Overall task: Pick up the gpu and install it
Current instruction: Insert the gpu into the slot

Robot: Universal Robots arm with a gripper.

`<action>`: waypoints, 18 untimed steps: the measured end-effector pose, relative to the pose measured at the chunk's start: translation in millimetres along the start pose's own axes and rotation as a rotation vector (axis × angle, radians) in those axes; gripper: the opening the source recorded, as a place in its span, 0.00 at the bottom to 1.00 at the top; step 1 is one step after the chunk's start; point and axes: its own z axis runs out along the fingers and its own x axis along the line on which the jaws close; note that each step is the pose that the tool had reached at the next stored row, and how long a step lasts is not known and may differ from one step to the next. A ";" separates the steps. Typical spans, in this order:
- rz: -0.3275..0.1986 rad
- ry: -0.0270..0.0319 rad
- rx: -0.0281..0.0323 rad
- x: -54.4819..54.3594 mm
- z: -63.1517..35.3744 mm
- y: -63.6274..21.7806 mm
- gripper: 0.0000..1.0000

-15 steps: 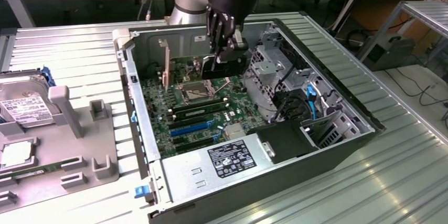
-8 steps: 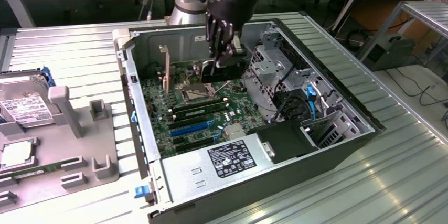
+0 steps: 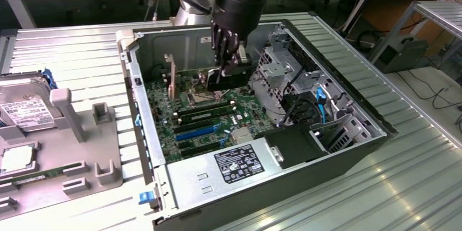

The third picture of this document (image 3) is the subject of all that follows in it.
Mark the grey parts rack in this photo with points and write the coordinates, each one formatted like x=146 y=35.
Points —
x=54 y=160

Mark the silver CPU chip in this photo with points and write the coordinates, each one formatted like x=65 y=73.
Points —
x=14 y=160

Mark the blue disk bracket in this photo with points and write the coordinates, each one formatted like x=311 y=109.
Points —
x=46 y=79

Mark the silver power supply unit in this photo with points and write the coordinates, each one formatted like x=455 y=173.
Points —
x=192 y=177

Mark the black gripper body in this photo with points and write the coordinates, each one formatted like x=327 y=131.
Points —
x=238 y=12

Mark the silver disk bay cage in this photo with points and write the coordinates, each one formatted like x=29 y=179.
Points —
x=278 y=68

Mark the silver hard disk drive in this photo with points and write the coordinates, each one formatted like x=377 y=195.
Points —
x=26 y=106

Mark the black-labelled RAM stick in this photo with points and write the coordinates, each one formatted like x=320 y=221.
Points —
x=206 y=116

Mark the open black PC case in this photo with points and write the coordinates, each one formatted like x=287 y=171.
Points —
x=173 y=47

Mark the green motherboard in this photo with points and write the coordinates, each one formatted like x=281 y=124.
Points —
x=249 y=106

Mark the small blue case tab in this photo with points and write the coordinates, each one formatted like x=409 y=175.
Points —
x=137 y=121

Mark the blue case latch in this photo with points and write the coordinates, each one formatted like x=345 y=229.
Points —
x=146 y=198

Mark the silver chipset heatsink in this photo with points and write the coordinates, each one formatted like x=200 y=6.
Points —
x=241 y=135

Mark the aluminium frame table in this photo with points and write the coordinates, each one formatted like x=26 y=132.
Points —
x=444 y=17

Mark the green RAM stick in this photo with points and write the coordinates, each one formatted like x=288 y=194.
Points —
x=37 y=177

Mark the grey box device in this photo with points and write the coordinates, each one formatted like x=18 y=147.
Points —
x=408 y=49

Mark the black expansion slot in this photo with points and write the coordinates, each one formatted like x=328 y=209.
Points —
x=201 y=150

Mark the CPU socket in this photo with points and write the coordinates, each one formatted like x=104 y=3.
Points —
x=201 y=98

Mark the graphics card with silver bracket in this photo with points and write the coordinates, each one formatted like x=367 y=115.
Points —
x=188 y=78

